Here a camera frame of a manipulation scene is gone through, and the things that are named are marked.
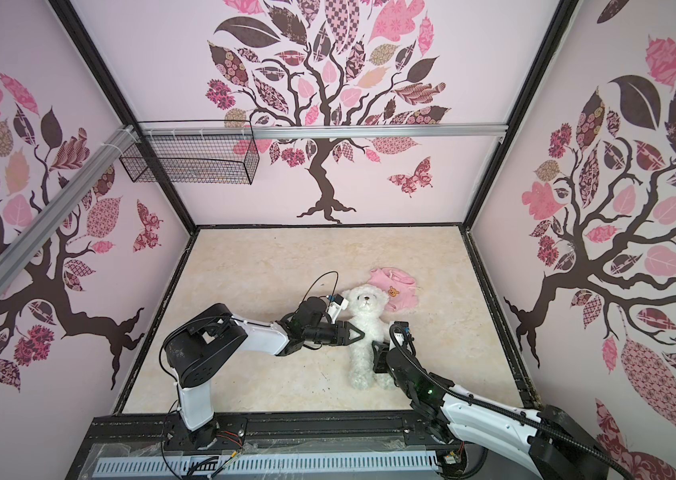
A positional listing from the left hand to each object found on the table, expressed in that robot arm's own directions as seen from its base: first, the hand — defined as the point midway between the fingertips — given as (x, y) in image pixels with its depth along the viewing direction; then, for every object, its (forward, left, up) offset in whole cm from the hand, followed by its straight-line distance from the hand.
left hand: (361, 341), depth 86 cm
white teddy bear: (+8, -1, +7) cm, 11 cm away
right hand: (0, -4, +1) cm, 4 cm away
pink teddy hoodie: (+21, -14, -2) cm, 25 cm away
